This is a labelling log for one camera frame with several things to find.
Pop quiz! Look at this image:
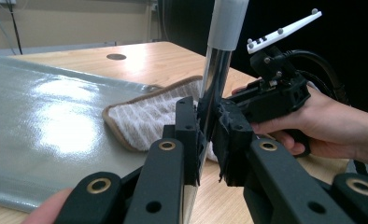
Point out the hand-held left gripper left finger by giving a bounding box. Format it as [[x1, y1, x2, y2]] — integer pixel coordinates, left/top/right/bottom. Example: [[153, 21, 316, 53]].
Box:
[[124, 96, 202, 224]]

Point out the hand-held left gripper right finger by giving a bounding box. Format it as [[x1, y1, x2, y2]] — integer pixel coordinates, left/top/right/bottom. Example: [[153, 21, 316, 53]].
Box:
[[212, 99, 354, 224]]

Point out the striped beige cloth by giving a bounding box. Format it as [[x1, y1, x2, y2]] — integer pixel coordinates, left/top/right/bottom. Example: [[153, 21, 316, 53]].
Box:
[[102, 75, 219, 162]]

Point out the silver metal two-tier rack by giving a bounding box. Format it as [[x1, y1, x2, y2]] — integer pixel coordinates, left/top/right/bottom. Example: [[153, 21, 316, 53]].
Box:
[[0, 0, 250, 224]]

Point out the round dark table grommet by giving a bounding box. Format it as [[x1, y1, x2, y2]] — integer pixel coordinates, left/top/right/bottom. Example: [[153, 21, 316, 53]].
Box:
[[106, 53, 127, 61]]

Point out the beige wooden partition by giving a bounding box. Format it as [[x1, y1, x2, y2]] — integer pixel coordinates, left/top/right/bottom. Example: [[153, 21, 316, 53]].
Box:
[[0, 0, 160, 56]]

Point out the right hand-held gripper cable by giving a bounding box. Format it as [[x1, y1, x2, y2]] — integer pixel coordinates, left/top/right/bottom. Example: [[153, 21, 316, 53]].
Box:
[[284, 49, 350, 105]]

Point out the black hanging wall cable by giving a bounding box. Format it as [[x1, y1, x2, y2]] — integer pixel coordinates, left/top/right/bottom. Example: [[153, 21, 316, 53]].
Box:
[[7, 0, 24, 56]]

